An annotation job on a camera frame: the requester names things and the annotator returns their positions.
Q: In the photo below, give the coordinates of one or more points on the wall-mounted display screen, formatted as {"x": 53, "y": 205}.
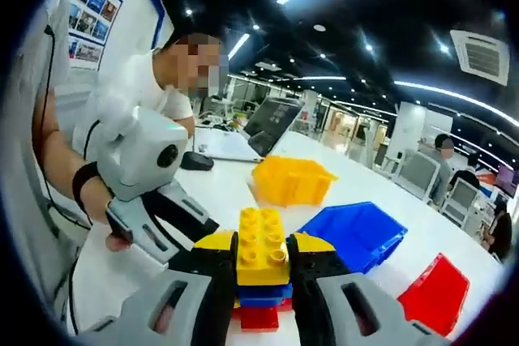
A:
{"x": 509, "y": 180}

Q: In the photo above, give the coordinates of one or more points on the wall poster board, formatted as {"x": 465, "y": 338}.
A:
{"x": 91, "y": 9}

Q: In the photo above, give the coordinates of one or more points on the yellow plastic bin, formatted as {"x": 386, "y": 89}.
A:
{"x": 292, "y": 184}

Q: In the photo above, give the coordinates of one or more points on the open laptop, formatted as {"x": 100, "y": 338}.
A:
{"x": 271, "y": 119}

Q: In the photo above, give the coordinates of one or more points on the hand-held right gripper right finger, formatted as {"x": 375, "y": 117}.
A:
{"x": 316, "y": 265}

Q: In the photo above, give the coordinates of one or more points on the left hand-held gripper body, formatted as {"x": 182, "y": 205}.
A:
{"x": 138, "y": 151}

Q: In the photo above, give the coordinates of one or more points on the ceiling air conditioner unit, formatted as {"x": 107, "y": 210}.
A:
{"x": 480, "y": 56}

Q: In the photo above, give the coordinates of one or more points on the blue plastic bin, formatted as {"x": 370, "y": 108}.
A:
{"x": 365, "y": 240}

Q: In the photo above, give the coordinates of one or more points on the red plastic bin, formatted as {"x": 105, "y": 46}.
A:
{"x": 434, "y": 297}

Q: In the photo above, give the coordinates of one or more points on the black computer mouse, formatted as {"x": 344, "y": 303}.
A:
{"x": 196, "y": 161}

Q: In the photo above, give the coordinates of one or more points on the yellow toy block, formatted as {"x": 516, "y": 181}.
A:
{"x": 259, "y": 257}

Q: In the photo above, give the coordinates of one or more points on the person's left hand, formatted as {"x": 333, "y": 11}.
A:
{"x": 97, "y": 210}

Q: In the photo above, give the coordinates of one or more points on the white paper sheets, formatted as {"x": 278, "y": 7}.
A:
{"x": 227, "y": 145}

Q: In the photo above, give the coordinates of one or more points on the blue toy block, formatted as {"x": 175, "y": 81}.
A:
{"x": 263, "y": 295}

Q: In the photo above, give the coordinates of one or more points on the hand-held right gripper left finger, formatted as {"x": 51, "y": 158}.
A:
{"x": 202, "y": 269}

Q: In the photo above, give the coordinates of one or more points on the red toy block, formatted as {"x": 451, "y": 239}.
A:
{"x": 259, "y": 317}

